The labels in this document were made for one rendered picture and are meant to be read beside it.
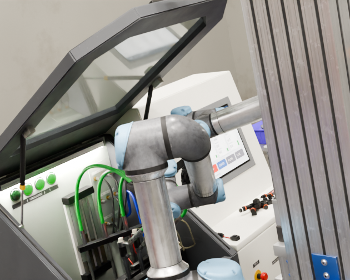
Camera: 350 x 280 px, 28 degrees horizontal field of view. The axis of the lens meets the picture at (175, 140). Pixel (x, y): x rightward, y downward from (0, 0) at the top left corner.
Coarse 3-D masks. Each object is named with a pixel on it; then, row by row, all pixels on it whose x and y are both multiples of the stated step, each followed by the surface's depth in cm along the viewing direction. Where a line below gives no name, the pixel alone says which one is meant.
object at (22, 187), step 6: (24, 138) 222; (24, 144) 223; (24, 150) 224; (24, 156) 225; (24, 162) 226; (24, 168) 228; (24, 174) 229; (24, 180) 230; (24, 186) 231; (24, 228) 240
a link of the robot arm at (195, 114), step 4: (212, 108) 235; (216, 108) 233; (220, 108) 233; (196, 112) 235; (200, 112) 234; (204, 112) 231; (208, 112) 230; (212, 112) 231; (192, 116) 235; (196, 116) 234
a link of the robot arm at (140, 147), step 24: (144, 120) 182; (120, 144) 178; (144, 144) 177; (168, 144) 177; (120, 168) 182; (144, 168) 178; (144, 192) 181; (144, 216) 182; (168, 216) 183; (168, 240) 182; (168, 264) 183
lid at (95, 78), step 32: (160, 0) 208; (192, 0) 211; (224, 0) 227; (96, 32) 192; (128, 32) 196; (160, 32) 221; (192, 32) 246; (64, 64) 194; (96, 64) 210; (128, 64) 232; (160, 64) 258; (32, 96) 208; (64, 96) 220; (96, 96) 243; (128, 96) 272; (32, 128) 218; (64, 128) 256; (96, 128) 279; (0, 160) 233; (32, 160) 261
